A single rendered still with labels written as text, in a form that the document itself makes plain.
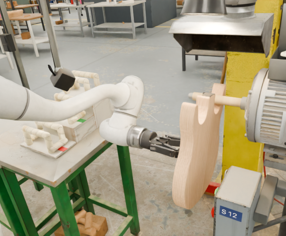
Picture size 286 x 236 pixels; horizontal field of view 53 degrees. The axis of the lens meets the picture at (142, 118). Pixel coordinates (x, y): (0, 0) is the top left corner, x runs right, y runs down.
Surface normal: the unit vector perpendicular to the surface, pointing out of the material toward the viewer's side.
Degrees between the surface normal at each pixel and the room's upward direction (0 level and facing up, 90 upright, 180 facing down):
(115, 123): 47
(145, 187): 0
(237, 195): 0
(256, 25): 38
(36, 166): 0
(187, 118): 78
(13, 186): 90
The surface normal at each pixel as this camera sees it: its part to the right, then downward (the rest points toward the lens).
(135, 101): 0.68, 0.16
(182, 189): -0.51, 0.28
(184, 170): -0.46, -0.13
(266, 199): -0.09, -0.88
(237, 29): -0.39, -0.42
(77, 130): 0.84, 0.18
